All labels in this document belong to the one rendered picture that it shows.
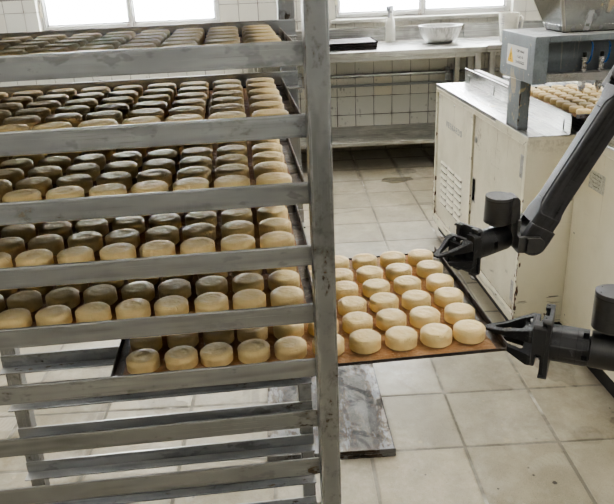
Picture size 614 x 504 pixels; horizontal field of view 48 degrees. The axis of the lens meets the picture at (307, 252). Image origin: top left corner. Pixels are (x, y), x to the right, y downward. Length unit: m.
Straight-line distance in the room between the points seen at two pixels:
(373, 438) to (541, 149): 1.17
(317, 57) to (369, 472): 1.56
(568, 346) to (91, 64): 0.77
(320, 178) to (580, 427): 1.75
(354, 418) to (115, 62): 1.72
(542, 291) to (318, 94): 2.07
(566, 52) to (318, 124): 1.88
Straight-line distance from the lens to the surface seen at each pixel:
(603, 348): 1.11
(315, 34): 0.85
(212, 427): 1.08
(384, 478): 2.18
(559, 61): 2.67
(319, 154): 0.88
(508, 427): 2.42
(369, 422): 2.37
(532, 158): 2.61
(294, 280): 1.07
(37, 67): 0.91
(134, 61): 0.89
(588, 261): 2.64
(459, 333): 1.11
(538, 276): 2.79
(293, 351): 1.05
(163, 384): 1.04
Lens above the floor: 1.41
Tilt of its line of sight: 22 degrees down
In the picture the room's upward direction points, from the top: 2 degrees counter-clockwise
